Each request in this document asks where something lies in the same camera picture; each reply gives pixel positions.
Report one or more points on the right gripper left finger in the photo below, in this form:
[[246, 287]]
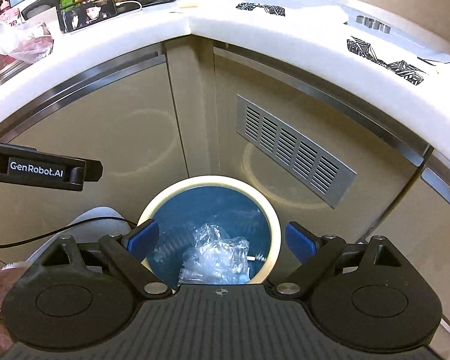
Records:
[[126, 253]]

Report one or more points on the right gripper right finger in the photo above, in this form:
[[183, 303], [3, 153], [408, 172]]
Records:
[[317, 256]]

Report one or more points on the clear plastic wrapper trash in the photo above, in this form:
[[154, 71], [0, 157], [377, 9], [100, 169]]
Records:
[[215, 259]]

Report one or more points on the white shoe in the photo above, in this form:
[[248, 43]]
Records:
[[90, 226]]

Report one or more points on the metal cabinet vent grille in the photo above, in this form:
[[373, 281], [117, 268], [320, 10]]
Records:
[[320, 171]]

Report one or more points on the blue bin with cream rim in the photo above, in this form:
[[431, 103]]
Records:
[[235, 207]]

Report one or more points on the pink plastic bag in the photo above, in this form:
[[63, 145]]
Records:
[[29, 42]]

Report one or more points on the black smartphone with video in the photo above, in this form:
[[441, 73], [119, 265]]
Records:
[[88, 14]]

